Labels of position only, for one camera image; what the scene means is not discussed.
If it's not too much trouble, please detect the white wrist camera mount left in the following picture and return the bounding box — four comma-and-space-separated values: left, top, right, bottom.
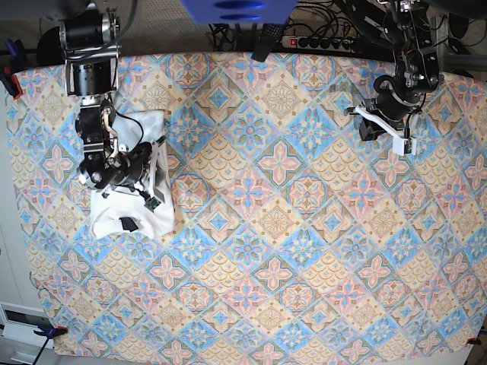
344, 106, 417, 156

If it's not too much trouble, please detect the white printed T-shirt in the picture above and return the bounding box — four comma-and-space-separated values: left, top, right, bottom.
91, 109, 175, 239

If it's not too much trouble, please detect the orange black clamp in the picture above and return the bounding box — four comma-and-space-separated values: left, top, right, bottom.
33, 325, 68, 339

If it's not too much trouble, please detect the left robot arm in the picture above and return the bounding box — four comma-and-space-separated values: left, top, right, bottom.
359, 1, 440, 141

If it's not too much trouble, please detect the white power strip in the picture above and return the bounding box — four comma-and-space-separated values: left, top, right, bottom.
281, 36, 354, 52

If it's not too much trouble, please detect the black remote-like bar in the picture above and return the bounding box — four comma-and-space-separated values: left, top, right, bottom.
251, 24, 285, 62

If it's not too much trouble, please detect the blue box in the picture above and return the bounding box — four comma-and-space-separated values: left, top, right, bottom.
181, 0, 298, 24

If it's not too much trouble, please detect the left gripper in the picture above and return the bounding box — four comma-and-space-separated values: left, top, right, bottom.
359, 89, 419, 141

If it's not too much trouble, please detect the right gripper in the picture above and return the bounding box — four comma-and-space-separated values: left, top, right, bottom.
110, 142, 152, 186

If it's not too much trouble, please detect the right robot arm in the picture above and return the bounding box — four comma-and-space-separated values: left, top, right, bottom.
59, 1, 152, 191

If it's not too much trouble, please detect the patterned tablecloth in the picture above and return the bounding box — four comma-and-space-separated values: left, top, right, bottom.
6, 53, 486, 364

